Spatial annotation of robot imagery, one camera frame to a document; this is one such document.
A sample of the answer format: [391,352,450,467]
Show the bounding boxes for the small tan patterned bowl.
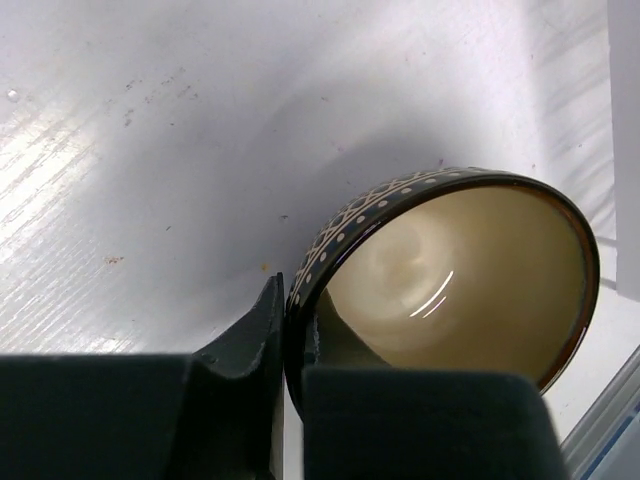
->
[284,167,600,409]

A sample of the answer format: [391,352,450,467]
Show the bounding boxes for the aluminium frame rail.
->
[562,351,640,480]

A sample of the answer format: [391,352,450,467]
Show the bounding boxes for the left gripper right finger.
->
[299,317,569,479]

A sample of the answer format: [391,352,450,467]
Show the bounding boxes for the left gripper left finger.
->
[1,275,284,479]

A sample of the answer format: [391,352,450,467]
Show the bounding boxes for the white wire dish rack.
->
[607,0,639,301]

